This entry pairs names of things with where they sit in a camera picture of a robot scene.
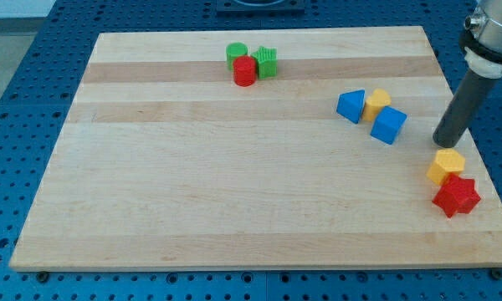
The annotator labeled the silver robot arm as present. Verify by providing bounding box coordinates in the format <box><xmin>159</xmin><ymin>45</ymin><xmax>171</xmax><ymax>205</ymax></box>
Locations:
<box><xmin>459</xmin><ymin>0</ymin><xmax>502</xmax><ymax>79</ymax></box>

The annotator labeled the yellow heart block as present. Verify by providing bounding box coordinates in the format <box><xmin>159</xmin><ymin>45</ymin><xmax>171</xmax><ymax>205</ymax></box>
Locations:
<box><xmin>361</xmin><ymin>89</ymin><xmax>392</xmax><ymax>122</ymax></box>

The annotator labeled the wooden board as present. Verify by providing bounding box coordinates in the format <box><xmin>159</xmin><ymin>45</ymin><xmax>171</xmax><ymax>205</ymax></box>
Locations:
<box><xmin>9</xmin><ymin>26</ymin><xmax>502</xmax><ymax>272</ymax></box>

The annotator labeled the red cylinder block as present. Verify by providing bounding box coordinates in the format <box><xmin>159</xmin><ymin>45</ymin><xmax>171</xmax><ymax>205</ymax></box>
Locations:
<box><xmin>233</xmin><ymin>56</ymin><xmax>256</xmax><ymax>87</ymax></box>

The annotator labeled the green star block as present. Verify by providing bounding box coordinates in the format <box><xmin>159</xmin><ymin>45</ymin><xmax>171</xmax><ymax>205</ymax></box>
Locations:
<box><xmin>251</xmin><ymin>46</ymin><xmax>277</xmax><ymax>79</ymax></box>

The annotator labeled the green cylinder block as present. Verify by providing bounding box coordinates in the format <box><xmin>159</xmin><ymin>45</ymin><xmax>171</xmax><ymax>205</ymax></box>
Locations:
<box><xmin>225</xmin><ymin>42</ymin><xmax>248</xmax><ymax>70</ymax></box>

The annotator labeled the blue triangle block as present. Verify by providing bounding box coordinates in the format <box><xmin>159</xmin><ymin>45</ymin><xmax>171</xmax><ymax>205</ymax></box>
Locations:
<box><xmin>336</xmin><ymin>89</ymin><xmax>366</xmax><ymax>124</ymax></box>

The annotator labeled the blue cube block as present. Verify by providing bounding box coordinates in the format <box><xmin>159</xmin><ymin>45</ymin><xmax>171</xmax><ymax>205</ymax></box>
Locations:
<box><xmin>370</xmin><ymin>106</ymin><xmax>407</xmax><ymax>145</ymax></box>

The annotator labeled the yellow hexagon block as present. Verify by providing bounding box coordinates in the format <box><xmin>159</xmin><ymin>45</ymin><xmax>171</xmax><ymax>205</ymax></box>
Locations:
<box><xmin>426</xmin><ymin>149</ymin><xmax>466</xmax><ymax>186</ymax></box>

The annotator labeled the red star block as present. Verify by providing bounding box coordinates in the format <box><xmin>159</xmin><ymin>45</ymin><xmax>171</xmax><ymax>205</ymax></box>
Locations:
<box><xmin>432</xmin><ymin>174</ymin><xmax>481</xmax><ymax>218</ymax></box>

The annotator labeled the dark grey cylindrical pointer tool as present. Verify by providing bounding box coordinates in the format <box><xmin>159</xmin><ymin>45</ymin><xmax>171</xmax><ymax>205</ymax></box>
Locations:
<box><xmin>433</xmin><ymin>69</ymin><xmax>498</xmax><ymax>148</ymax></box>

